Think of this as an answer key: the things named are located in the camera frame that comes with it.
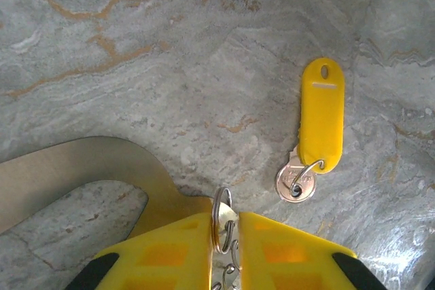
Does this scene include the small silver key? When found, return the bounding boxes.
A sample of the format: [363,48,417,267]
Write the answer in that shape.
[217,201,239,233]

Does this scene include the silver keyring with chain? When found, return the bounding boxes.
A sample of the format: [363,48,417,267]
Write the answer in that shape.
[210,185,243,290]

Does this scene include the silver key with round head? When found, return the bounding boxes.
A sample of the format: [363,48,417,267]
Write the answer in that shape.
[275,113,317,204]

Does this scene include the small silver split ring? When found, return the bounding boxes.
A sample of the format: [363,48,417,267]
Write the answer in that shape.
[289,158,326,196]

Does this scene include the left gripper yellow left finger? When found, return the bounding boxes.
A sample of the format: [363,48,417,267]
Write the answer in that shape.
[64,213,214,290]

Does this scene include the yellow plastic key tag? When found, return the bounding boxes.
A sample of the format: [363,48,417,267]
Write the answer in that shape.
[297,57,346,175]

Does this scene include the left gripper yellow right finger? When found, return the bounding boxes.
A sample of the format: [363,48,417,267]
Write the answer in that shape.
[239,211,388,290]

